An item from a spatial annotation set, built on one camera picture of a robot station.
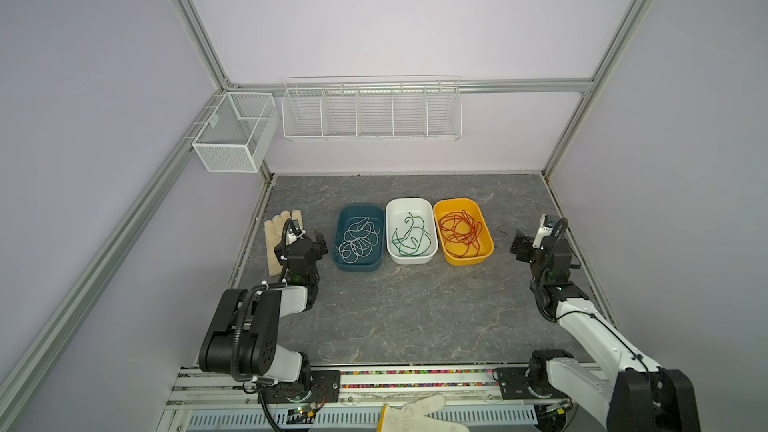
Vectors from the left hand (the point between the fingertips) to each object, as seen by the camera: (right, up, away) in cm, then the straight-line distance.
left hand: (302, 237), depth 91 cm
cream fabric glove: (-13, -1, +10) cm, 16 cm away
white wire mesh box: (-24, +33, +8) cm, 42 cm away
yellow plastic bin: (+47, +10, +15) cm, 50 cm away
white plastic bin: (+29, +8, +16) cm, 35 cm away
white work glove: (+33, -40, -22) cm, 56 cm away
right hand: (+69, +1, -7) cm, 69 cm away
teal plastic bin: (+11, +6, +11) cm, 17 cm away
